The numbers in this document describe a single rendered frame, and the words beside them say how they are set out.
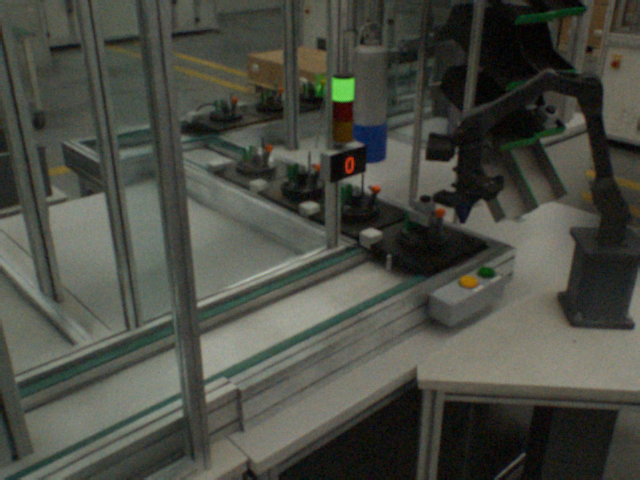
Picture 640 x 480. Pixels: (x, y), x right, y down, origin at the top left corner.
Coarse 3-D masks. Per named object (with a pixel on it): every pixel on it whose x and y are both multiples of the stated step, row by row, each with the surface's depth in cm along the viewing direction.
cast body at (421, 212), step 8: (416, 200) 172; (424, 200) 171; (416, 208) 173; (424, 208) 171; (432, 208) 172; (416, 216) 173; (424, 216) 171; (432, 216) 171; (424, 224) 172; (432, 224) 173
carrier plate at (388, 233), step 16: (400, 224) 187; (384, 240) 177; (464, 240) 177; (480, 240) 177; (384, 256) 173; (400, 256) 169; (416, 256) 169; (432, 256) 169; (448, 256) 169; (432, 272) 164
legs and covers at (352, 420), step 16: (416, 384) 151; (384, 400) 144; (352, 416) 138; (464, 416) 182; (480, 416) 179; (336, 432) 136; (464, 432) 184; (480, 432) 183; (304, 448) 131; (464, 448) 186; (480, 448) 186; (288, 464) 129; (464, 464) 189; (480, 464) 189; (512, 464) 213
